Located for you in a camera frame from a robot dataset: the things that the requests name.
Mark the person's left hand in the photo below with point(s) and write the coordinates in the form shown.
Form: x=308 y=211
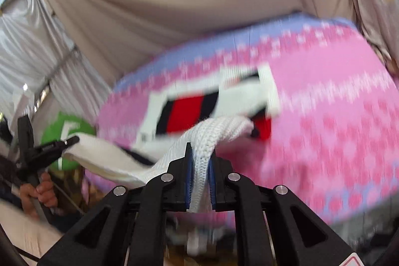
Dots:
x=46 y=192

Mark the white satin curtain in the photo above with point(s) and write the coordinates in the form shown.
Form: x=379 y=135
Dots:
x=34 y=44

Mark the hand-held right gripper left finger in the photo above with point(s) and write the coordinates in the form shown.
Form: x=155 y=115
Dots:
x=188 y=182

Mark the white knitted striped sweater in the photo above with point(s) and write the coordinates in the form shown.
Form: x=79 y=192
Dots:
x=201 y=141

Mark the camouflage patterned cloth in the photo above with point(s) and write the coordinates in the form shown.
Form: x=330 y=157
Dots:
x=89 y=191

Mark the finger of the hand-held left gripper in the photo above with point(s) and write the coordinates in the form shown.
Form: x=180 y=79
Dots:
x=25 y=136
x=51 y=148

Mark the green round cushion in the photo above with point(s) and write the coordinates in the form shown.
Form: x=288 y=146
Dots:
x=54 y=132

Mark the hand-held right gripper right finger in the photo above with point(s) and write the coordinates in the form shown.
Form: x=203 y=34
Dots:
x=212 y=182

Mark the pink patterned blanket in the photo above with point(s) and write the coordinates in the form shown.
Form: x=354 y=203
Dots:
x=327 y=97

